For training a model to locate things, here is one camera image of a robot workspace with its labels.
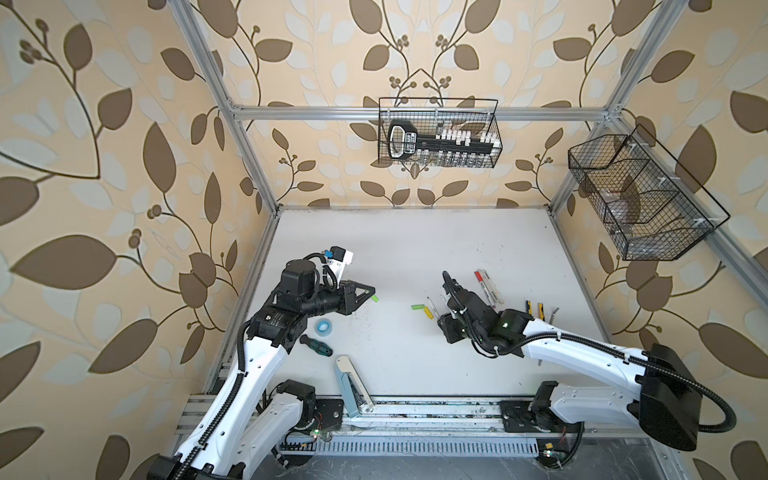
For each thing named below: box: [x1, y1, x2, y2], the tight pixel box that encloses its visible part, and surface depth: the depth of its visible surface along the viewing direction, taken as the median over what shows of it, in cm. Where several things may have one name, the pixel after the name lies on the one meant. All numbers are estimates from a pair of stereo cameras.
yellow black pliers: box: [526, 300, 545, 321], surface depth 94 cm
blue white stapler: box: [336, 356, 375, 418], surface depth 77 cm
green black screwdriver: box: [299, 334, 333, 357], surface depth 86 cm
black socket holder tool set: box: [388, 119, 500, 168], surface depth 86 cm
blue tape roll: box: [314, 318, 333, 336], surface depth 91 cm
